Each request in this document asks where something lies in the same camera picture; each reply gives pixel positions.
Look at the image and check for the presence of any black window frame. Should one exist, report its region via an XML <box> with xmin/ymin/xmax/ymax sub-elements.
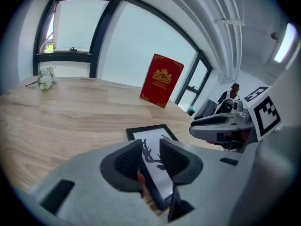
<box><xmin>32</xmin><ymin>0</ymin><xmax>213</xmax><ymax>114</ymax></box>

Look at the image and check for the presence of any grey chair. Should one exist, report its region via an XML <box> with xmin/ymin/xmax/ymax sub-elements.
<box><xmin>202</xmin><ymin>99</ymin><xmax>218</xmax><ymax>118</ymax></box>

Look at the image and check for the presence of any white flower bouquet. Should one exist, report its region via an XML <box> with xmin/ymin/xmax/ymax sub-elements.
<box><xmin>25</xmin><ymin>65</ymin><xmax>57</xmax><ymax>93</ymax></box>

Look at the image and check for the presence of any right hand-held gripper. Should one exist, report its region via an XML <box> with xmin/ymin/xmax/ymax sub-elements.
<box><xmin>189</xmin><ymin>86</ymin><xmax>282</xmax><ymax>152</ymax></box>

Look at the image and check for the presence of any red book with gold crest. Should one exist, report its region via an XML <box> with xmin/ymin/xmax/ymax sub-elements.
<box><xmin>139</xmin><ymin>53</ymin><xmax>185</xmax><ymax>109</ymax></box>

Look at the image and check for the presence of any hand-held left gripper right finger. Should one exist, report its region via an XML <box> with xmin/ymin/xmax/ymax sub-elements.
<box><xmin>159</xmin><ymin>138</ymin><xmax>204</xmax><ymax>186</ymax></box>

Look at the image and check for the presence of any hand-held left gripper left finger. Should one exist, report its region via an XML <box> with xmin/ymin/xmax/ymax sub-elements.
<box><xmin>100</xmin><ymin>139</ymin><xmax>144</xmax><ymax>193</ymax></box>

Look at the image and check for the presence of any rectangular ceiling light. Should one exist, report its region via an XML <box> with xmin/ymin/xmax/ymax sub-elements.
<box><xmin>274</xmin><ymin>23</ymin><xmax>297</xmax><ymax>64</ymax></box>

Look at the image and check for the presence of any white ceiling pipe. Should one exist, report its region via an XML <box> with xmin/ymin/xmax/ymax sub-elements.
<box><xmin>204</xmin><ymin>0</ymin><xmax>246</xmax><ymax>79</ymax></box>

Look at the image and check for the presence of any black picture frame deer print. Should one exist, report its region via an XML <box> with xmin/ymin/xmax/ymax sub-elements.
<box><xmin>126</xmin><ymin>124</ymin><xmax>180</xmax><ymax>211</ymax></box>

